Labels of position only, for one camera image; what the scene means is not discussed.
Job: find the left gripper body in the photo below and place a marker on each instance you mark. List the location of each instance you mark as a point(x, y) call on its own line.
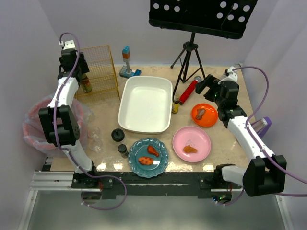
point(80, 68)

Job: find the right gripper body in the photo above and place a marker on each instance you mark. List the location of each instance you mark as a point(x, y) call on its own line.
point(208, 86)

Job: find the orange plate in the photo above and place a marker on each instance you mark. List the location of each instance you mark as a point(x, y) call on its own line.
point(209, 118)

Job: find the red label sauce bottle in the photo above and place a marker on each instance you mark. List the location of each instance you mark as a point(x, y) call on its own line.
point(85, 84)

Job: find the small yellow label bottle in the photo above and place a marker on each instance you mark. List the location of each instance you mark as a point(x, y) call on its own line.
point(175, 105)

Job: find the black lid shaker jar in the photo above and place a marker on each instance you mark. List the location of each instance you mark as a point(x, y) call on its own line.
point(118, 135)

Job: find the small black cap spice jar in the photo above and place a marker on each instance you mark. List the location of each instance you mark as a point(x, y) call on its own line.
point(123, 150)

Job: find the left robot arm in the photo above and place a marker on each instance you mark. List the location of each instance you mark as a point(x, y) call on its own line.
point(58, 122)

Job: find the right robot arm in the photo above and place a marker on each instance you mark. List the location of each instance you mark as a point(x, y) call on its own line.
point(264, 174)

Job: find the red glitter microphone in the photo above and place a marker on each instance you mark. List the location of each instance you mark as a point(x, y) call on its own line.
point(185, 95)

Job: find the brown meat slice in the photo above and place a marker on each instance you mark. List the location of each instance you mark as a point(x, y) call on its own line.
point(200, 113)

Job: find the pink plate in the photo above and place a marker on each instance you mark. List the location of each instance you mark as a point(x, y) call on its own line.
point(195, 137)

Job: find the toy brick tower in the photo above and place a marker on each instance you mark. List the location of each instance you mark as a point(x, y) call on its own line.
point(126, 71)

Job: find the orange fried nugget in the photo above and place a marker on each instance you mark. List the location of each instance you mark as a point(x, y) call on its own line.
point(189, 149)

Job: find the white rectangular baking dish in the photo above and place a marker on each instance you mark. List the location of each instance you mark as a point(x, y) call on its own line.
point(146, 105)

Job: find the black music stand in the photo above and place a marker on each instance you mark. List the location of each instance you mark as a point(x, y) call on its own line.
point(221, 18)

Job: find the clear glass cup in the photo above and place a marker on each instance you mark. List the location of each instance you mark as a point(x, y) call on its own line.
point(93, 132)
point(96, 145)

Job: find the pink trash basket with bag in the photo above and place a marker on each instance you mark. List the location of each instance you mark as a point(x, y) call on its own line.
point(33, 132)

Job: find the toy chicken drumstick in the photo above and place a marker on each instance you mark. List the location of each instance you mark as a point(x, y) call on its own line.
point(153, 151)

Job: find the teal scalloped plate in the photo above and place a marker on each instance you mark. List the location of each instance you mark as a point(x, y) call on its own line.
point(139, 149)

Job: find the toy grilled meat piece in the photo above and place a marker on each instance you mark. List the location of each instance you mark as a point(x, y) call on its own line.
point(145, 160)

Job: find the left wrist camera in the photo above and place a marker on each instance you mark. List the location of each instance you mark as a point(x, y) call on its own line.
point(68, 45)

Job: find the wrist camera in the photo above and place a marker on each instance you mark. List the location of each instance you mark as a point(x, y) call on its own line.
point(229, 75)
point(68, 45)

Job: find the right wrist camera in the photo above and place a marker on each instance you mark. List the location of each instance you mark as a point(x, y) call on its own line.
point(229, 75)

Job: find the gold wire basket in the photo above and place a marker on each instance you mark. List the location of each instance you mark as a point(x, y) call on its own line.
point(103, 84)

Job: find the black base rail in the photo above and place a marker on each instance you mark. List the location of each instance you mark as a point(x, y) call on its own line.
point(199, 184)

